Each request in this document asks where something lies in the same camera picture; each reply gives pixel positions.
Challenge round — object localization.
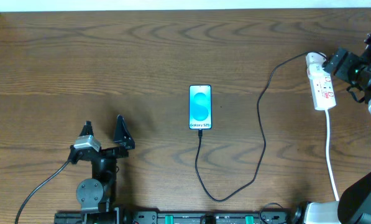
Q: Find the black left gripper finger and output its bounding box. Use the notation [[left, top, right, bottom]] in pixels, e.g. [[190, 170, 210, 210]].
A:
[[80, 121, 94, 136], [113, 115, 135, 150]]

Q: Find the blue Galaxy smartphone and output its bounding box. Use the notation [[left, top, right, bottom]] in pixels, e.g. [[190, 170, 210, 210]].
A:
[[189, 85, 213, 129]]

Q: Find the black USB charging cable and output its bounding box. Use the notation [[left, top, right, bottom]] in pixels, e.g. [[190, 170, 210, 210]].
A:
[[194, 51, 329, 203]]

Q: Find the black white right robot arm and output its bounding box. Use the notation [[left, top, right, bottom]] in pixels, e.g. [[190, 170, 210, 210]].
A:
[[293, 34, 371, 223]]

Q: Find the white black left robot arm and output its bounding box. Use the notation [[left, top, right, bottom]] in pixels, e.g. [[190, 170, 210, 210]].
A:
[[68, 115, 135, 223]]

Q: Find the white power strip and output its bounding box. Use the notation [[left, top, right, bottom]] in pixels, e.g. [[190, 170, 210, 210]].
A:
[[309, 75, 336, 111]]

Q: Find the white USB wall charger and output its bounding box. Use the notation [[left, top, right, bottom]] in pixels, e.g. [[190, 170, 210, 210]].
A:
[[306, 52, 330, 80]]

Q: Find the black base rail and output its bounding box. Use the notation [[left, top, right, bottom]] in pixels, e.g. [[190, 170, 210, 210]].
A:
[[53, 211, 291, 224]]

